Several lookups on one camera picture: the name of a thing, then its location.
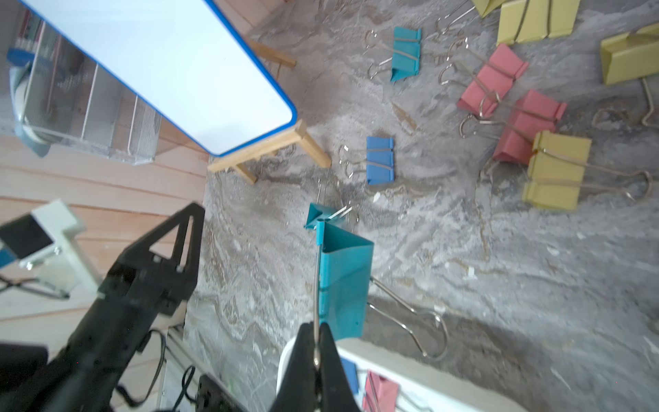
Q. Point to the small blue binder clip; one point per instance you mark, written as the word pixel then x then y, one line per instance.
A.
pixel 376 162

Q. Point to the white plastic storage box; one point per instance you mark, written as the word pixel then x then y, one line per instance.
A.
pixel 422 388

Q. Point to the yellow binder clip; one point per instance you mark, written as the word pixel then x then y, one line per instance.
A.
pixel 633 56
pixel 560 170
pixel 522 22
pixel 466 8

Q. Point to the small teal binder clip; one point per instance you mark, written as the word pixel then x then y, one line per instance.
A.
pixel 404 44

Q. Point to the pink binder clip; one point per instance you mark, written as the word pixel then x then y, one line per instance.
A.
pixel 380 394
pixel 483 90
pixel 530 115

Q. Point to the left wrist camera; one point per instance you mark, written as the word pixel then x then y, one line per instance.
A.
pixel 43 242

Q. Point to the white wire shelf rack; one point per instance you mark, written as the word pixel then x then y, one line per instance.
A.
pixel 53 94

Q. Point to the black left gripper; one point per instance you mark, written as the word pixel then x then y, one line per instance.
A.
pixel 151 277

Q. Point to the wooden easel stand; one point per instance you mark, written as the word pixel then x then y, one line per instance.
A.
pixel 293 135

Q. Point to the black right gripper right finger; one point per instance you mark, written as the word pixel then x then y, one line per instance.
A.
pixel 334 391

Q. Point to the blue framed whiteboard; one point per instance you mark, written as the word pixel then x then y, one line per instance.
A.
pixel 186 60

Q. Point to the large teal binder clip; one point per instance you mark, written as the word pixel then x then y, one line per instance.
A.
pixel 343 279

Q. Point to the yellow binder clip middle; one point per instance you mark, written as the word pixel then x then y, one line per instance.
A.
pixel 522 22

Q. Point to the yellow binder clip near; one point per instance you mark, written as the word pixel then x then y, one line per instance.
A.
pixel 560 170

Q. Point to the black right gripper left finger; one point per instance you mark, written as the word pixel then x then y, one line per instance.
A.
pixel 298 388

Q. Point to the yellow binder clip far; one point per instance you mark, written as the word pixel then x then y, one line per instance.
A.
pixel 466 8

